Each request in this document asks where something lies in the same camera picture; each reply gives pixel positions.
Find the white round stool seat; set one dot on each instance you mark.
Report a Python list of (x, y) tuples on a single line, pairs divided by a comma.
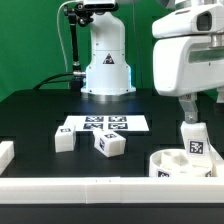
[(175, 163)]

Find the white marker base plate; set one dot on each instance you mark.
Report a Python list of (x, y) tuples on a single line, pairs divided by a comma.
[(108, 122)]

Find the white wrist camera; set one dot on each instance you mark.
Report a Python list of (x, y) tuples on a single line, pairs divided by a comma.
[(202, 19)]

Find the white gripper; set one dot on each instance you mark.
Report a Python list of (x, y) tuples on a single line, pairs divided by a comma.
[(184, 65)]

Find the white front fence rail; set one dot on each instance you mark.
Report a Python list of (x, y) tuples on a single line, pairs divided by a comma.
[(110, 190)]

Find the white left fence rail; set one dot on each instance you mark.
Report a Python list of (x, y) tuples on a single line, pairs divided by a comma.
[(6, 154)]

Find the white fence rail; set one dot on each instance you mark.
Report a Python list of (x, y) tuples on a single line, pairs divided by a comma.
[(6, 154), (219, 168), (110, 190)]

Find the white right fence rail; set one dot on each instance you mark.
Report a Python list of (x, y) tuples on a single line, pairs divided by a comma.
[(219, 168)]

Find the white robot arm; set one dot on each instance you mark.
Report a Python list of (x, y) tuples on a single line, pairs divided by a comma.
[(107, 73)]

